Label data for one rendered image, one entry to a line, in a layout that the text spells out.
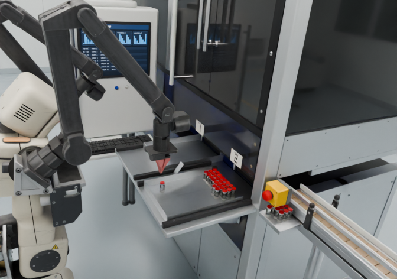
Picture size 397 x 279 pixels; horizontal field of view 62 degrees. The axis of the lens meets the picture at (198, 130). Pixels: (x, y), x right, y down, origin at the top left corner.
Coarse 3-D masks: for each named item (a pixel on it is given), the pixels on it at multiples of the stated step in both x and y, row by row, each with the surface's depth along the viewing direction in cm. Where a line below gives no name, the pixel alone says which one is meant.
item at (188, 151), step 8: (192, 136) 188; (144, 144) 174; (152, 144) 178; (176, 144) 183; (184, 144) 184; (192, 144) 185; (200, 144) 186; (184, 152) 176; (192, 152) 177; (200, 152) 177; (208, 152) 178; (176, 160) 167; (184, 160) 168; (192, 160) 162; (200, 160) 164; (208, 160) 167; (216, 160) 169
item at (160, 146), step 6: (156, 138) 112; (168, 138) 113; (156, 144) 113; (162, 144) 113; (168, 144) 115; (150, 150) 114; (156, 150) 114; (162, 150) 114; (168, 150) 115; (174, 150) 115; (150, 156) 112
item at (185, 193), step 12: (204, 168) 156; (144, 180) 143; (156, 180) 146; (168, 180) 149; (180, 180) 151; (192, 180) 152; (156, 192) 141; (168, 192) 142; (180, 192) 143; (192, 192) 143; (204, 192) 144; (156, 204) 132; (168, 204) 135; (180, 204) 135; (192, 204) 136; (204, 204) 136; (216, 204) 132; (168, 216) 123; (180, 216) 125
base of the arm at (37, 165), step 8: (48, 144) 97; (24, 152) 97; (32, 152) 96; (40, 152) 95; (48, 152) 94; (24, 160) 94; (32, 160) 93; (40, 160) 93; (48, 160) 94; (56, 160) 95; (24, 168) 90; (32, 168) 92; (40, 168) 93; (48, 168) 94; (56, 168) 98; (32, 176) 91; (40, 176) 93; (48, 176) 97; (40, 184) 93; (48, 184) 94
